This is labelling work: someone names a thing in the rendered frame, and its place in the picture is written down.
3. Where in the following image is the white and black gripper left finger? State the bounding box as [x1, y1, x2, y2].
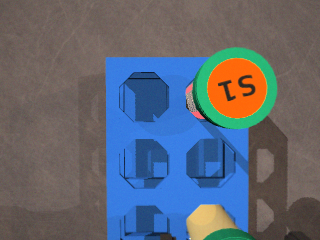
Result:
[160, 234, 176, 240]

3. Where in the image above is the blue tube rack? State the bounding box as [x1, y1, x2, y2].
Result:
[106, 57, 248, 240]

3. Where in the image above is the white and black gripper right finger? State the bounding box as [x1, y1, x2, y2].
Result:
[284, 231, 311, 240]

